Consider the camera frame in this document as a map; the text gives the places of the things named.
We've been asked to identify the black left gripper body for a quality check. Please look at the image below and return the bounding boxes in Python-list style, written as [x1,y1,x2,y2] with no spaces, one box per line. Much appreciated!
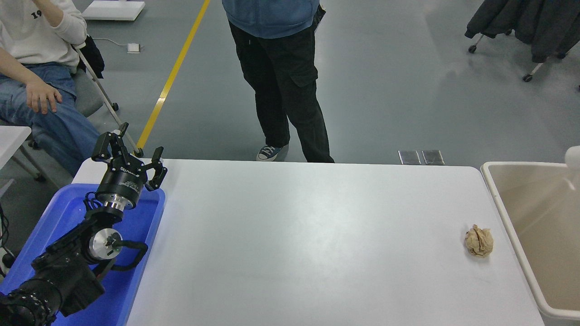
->
[96,158,148,203]

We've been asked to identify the person's right hand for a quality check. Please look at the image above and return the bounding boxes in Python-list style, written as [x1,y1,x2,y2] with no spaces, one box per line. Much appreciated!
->
[25,80,63,115]

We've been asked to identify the grey folding chair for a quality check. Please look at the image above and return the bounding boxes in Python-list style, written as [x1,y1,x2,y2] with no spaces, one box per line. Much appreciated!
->
[27,43,145,158]

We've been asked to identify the blue plastic tray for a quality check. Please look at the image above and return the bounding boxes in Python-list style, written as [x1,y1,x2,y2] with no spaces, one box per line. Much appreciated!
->
[0,183,166,326]

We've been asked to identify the black garment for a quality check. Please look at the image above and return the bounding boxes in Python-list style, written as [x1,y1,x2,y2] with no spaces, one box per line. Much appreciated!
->
[77,35,105,78]

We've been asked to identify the small white table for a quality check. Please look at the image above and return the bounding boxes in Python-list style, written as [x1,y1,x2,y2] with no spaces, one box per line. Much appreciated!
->
[0,125,46,183]

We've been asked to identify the person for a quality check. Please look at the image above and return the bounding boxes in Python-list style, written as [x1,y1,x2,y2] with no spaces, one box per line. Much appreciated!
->
[222,0,335,163]
[0,0,101,178]

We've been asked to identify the flat white board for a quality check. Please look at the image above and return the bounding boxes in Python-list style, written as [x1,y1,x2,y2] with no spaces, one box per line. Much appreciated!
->
[81,0,145,21]

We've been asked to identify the crumpled tan paper ball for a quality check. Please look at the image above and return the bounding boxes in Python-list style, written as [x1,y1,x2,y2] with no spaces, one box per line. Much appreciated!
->
[464,224,494,258]

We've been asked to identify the large pale plastic bin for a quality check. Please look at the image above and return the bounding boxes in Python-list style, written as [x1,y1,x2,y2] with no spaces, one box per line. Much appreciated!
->
[480,161,580,321]

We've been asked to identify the wheeled garment rack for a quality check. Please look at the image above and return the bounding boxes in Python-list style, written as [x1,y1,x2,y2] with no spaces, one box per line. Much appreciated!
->
[468,33,580,91]

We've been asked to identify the dark hanging jackets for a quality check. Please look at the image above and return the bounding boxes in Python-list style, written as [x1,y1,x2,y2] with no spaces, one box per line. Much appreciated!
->
[464,0,580,64]

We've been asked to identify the white power adapter with cable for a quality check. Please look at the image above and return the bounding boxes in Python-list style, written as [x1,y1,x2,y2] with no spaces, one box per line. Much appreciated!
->
[93,37,141,54]

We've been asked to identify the black cable bundle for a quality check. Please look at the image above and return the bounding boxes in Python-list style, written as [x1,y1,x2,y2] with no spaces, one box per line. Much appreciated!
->
[0,206,16,277]

